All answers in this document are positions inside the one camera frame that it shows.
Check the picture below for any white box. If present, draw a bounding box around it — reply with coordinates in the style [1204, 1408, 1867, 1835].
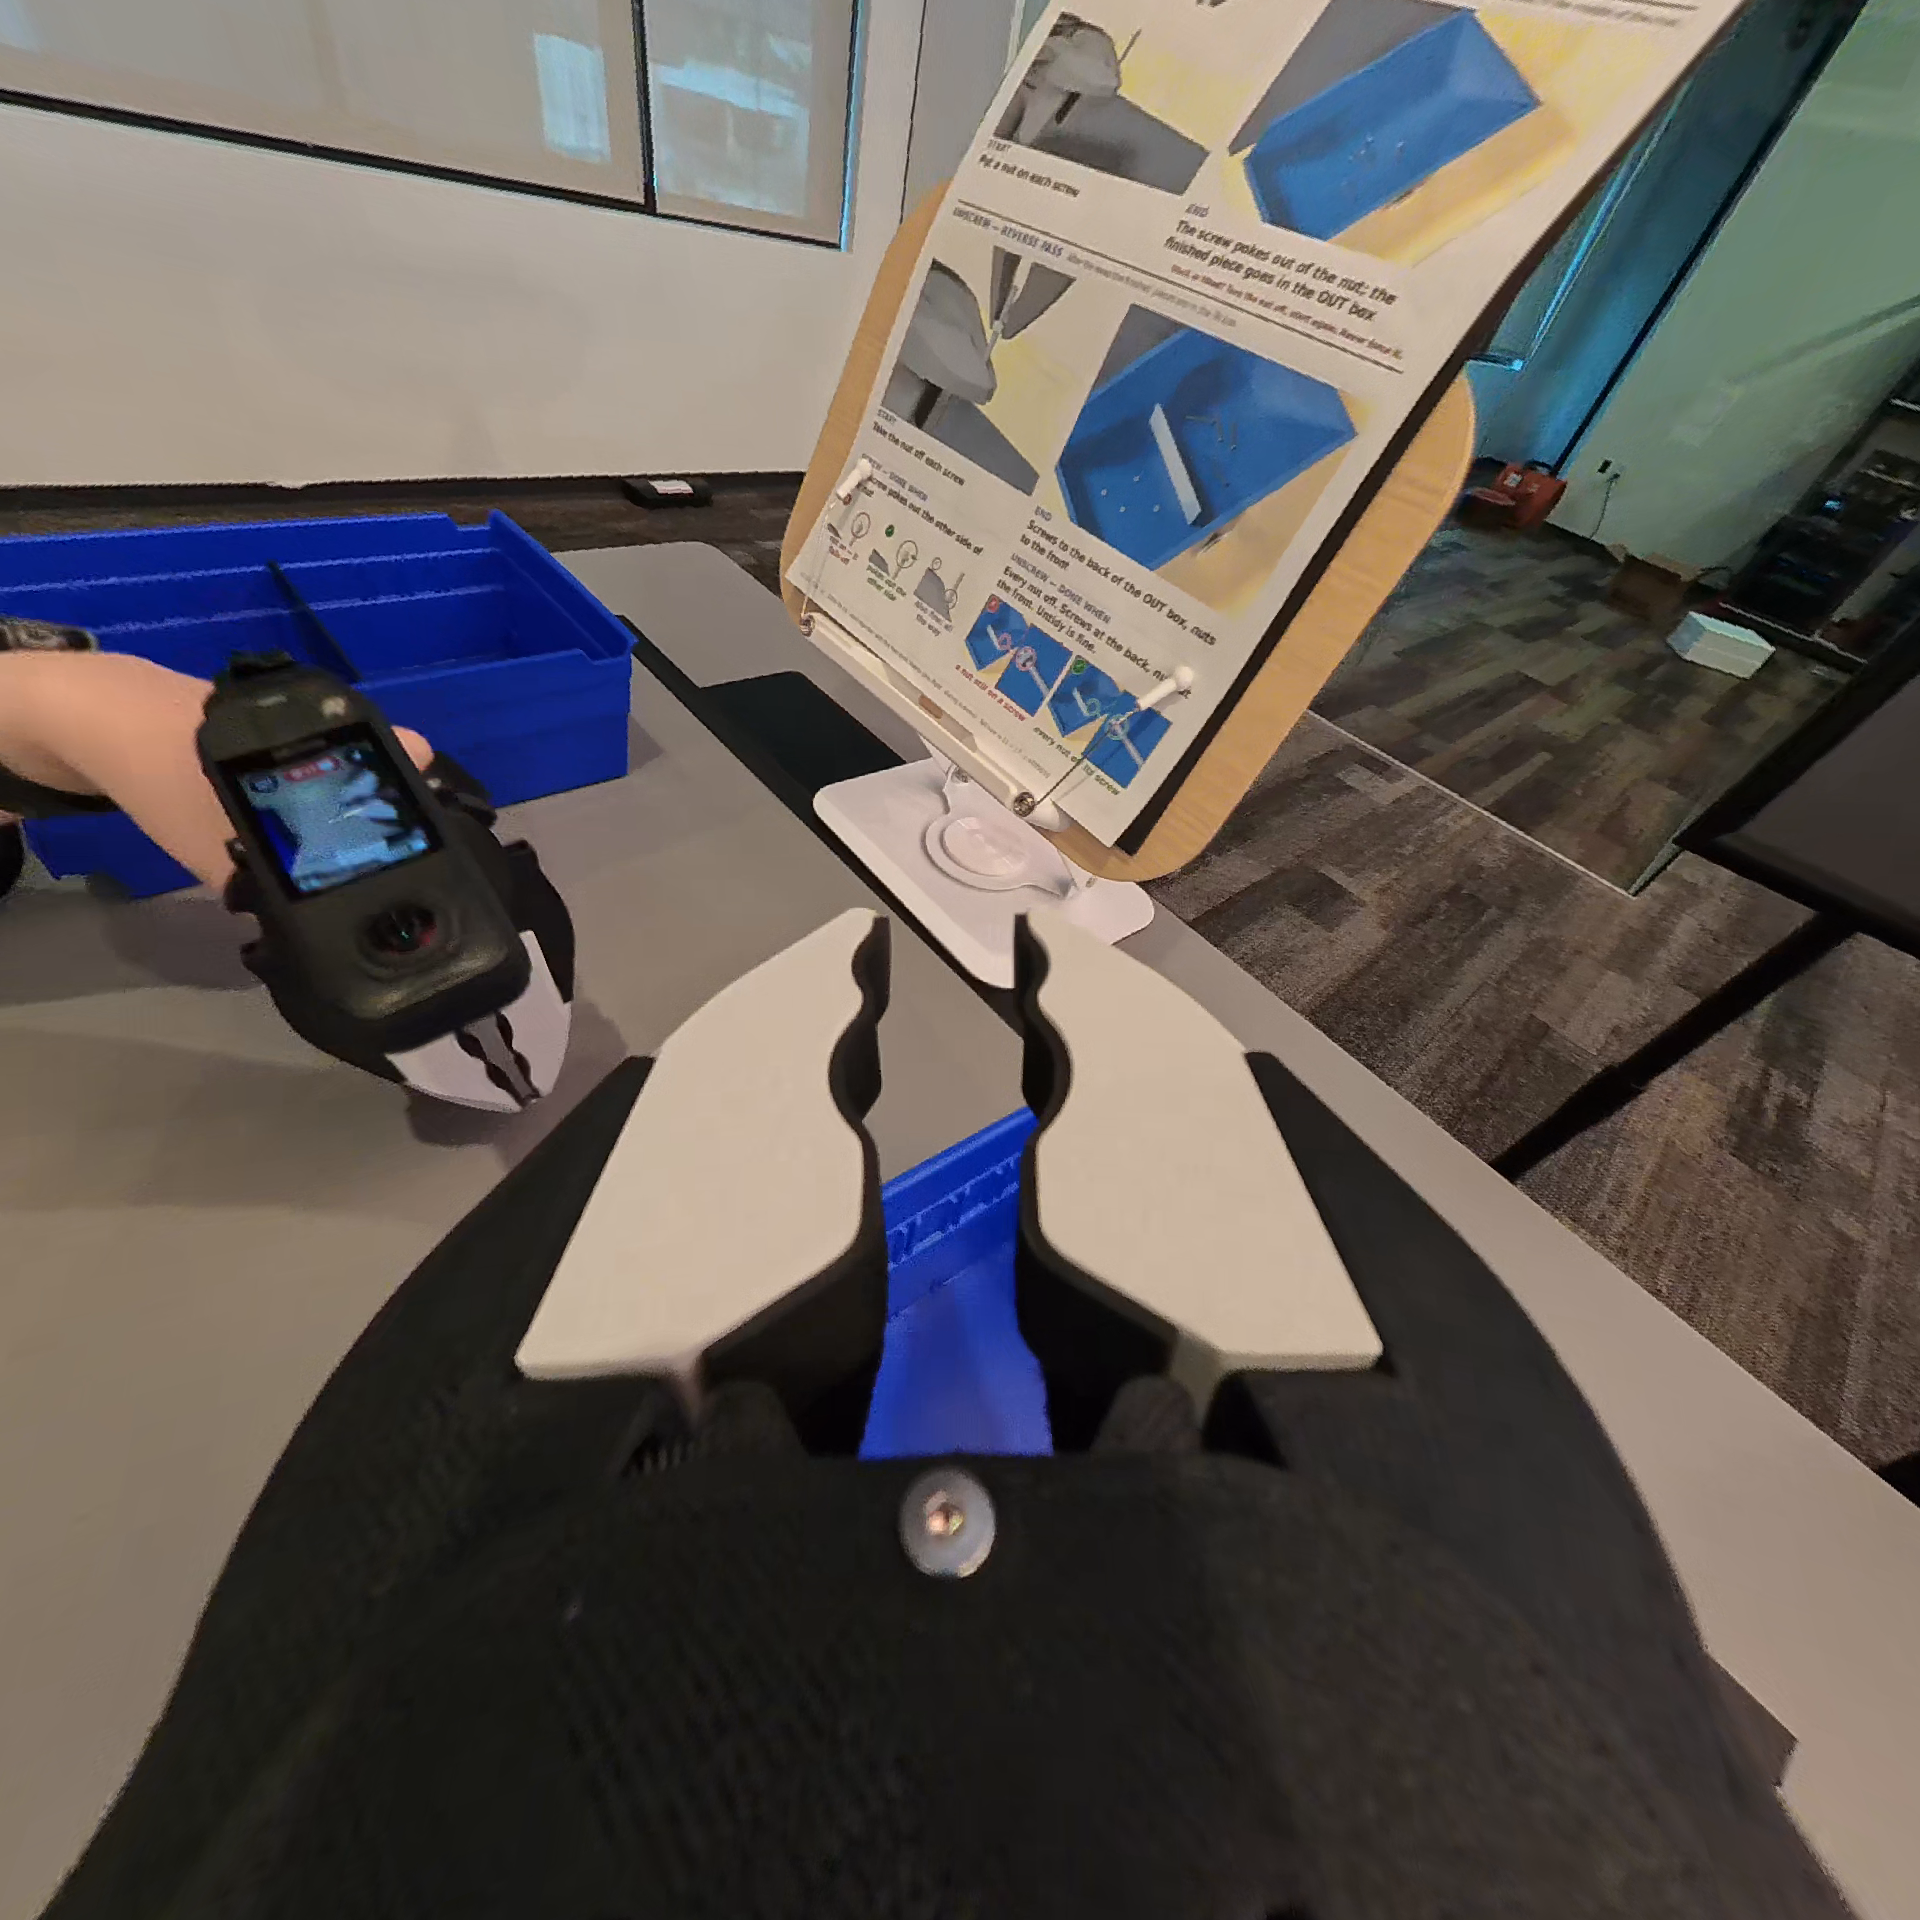
[1668, 609, 1780, 681]

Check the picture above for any person's left hand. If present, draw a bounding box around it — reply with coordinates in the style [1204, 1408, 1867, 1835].
[0, 652, 243, 889]

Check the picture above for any plain blue bin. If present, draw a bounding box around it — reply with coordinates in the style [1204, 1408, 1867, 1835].
[857, 1106, 1056, 1460]

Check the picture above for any large shaded window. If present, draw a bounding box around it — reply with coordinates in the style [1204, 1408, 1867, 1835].
[0, 0, 860, 251]

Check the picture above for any printed instruction sheet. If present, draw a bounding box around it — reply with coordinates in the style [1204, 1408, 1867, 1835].
[787, 0, 1752, 848]

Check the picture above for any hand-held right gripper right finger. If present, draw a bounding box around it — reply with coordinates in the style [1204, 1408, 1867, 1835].
[1016, 911, 1387, 1456]

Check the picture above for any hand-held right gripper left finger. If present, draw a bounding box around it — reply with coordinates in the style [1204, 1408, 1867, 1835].
[515, 904, 893, 1456]

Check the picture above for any blue bin with divider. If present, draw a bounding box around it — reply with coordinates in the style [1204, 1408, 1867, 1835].
[0, 512, 638, 899]

